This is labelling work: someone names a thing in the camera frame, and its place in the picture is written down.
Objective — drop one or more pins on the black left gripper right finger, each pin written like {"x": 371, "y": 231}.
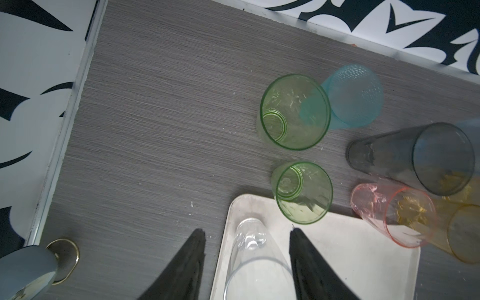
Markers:
{"x": 313, "y": 277}

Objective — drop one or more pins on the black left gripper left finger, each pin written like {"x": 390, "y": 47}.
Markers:
{"x": 181, "y": 279}

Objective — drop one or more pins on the beige plastic tray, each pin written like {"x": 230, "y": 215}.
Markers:
{"x": 372, "y": 266}

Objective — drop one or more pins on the clear plastic cup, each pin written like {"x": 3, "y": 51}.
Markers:
{"x": 257, "y": 269}

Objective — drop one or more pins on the tall green plastic cup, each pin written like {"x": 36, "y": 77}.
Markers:
{"x": 294, "y": 113}

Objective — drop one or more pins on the dark grey plastic cup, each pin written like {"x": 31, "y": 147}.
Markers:
{"x": 438, "y": 157}

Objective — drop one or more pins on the short green plastic cup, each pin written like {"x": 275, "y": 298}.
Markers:
{"x": 303, "y": 191}

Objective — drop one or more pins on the pink plastic cup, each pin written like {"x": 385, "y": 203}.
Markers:
{"x": 377, "y": 204}

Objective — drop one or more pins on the short yellow plastic cup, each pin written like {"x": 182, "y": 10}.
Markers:
{"x": 453, "y": 227}

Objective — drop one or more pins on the tall yellow plastic cup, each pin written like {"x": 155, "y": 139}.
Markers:
{"x": 470, "y": 194}

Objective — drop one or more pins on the teal plastic cup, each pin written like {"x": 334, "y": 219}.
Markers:
{"x": 355, "y": 95}

